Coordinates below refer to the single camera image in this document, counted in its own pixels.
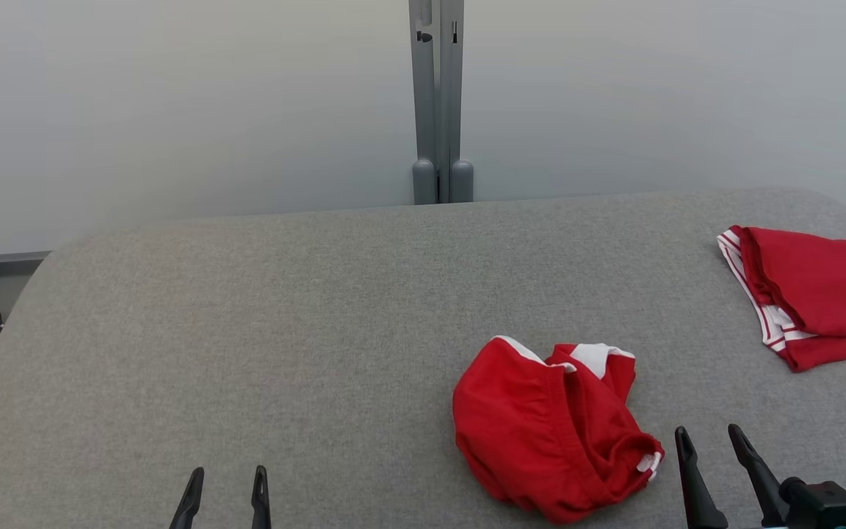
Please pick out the red white shorts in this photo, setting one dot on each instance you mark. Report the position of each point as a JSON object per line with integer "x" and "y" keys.
{"x": 533, "y": 426}

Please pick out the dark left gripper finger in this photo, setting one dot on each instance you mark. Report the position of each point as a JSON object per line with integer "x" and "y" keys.
{"x": 189, "y": 503}
{"x": 261, "y": 503}

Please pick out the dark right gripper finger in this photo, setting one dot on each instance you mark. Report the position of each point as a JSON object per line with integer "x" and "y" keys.
{"x": 761, "y": 477}
{"x": 698, "y": 492}

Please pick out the grey metal partition post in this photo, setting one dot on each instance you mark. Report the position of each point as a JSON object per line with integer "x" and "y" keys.
{"x": 423, "y": 88}
{"x": 456, "y": 88}

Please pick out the red white basketball jersey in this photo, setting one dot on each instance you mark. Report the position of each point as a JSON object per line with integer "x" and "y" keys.
{"x": 827, "y": 286}

